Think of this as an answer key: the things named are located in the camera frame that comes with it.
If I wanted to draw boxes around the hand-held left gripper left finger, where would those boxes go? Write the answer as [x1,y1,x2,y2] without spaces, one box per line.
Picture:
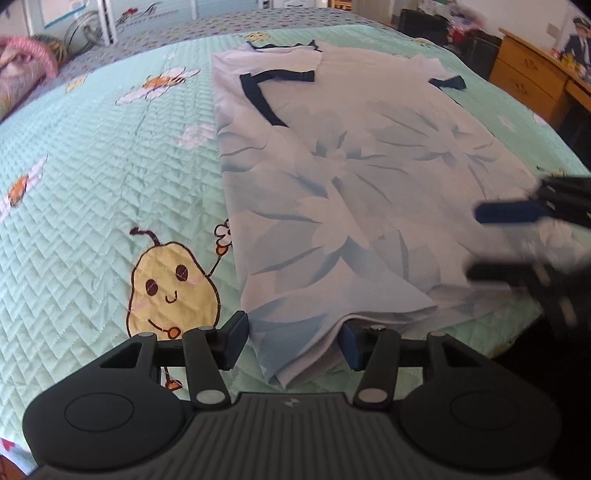
[99,310,250,409]

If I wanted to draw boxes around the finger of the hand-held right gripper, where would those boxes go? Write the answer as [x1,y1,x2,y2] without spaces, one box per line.
[475,199,555,227]
[466,261,548,284]

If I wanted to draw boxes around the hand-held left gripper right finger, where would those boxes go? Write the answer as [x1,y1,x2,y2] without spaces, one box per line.
[337,320,483,409]

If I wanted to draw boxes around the white T-shirt with navy trim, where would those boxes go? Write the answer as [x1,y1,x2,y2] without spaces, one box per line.
[211,39,575,388]

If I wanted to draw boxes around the wooden desk with drawers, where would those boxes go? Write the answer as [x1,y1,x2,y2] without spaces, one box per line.
[487,28,591,153]

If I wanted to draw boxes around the portrait photo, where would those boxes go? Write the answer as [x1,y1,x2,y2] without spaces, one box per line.
[556,16,591,81]

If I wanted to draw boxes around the black suitcase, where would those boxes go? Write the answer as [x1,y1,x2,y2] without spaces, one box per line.
[397,8,502,81]

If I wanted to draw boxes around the pile of colourful bags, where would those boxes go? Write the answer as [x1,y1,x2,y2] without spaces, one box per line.
[416,0,490,42]

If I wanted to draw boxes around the green bee-print quilt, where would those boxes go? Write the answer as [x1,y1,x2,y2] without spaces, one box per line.
[0,23,591,462]

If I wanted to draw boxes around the purple heart-print bed sheet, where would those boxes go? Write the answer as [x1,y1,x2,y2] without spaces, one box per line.
[55,7,402,84]

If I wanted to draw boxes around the lilac floral rolled duvet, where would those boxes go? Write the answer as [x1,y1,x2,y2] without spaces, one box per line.
[0,69,51,123]

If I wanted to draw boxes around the colourful patterned cushion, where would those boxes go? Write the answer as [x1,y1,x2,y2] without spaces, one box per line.
[28,34,72,72]

